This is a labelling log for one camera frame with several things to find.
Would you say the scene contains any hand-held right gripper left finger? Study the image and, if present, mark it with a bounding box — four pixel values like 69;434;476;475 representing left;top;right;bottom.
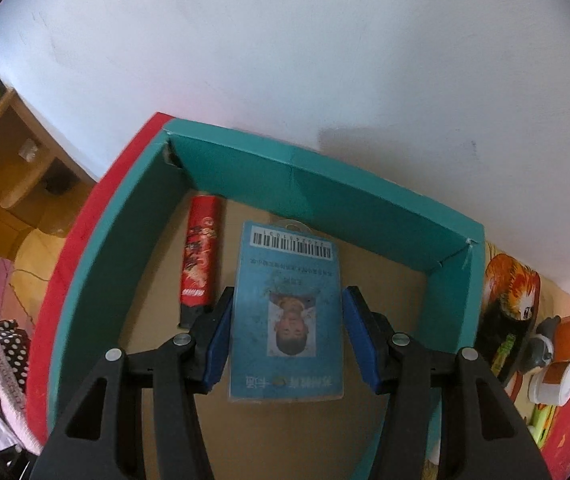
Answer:
30;287;236;480

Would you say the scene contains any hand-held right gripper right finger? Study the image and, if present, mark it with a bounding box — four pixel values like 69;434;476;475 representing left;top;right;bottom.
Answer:
341;285;553;480

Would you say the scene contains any blue id card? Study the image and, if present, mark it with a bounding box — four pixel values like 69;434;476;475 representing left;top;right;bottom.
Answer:
228;219;346;403

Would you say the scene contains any teal cardboard box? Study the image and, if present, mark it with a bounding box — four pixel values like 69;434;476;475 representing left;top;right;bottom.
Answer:
47;119;486;480

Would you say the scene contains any green utility knife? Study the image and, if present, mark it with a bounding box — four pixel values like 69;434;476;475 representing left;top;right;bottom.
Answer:
532;405;558;443

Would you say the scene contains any red lighter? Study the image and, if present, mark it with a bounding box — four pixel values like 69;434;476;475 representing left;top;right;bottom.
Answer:
179;195;223;326

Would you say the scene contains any polka dot cloth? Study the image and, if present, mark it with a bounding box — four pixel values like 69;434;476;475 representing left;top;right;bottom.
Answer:
0;319;33;453

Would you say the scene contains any pink foam floor mat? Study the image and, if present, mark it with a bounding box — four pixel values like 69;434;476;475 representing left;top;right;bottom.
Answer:
0;257;36;323

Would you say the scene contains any wooden desk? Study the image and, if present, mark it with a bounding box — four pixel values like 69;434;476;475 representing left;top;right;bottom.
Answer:
0;55;98;321

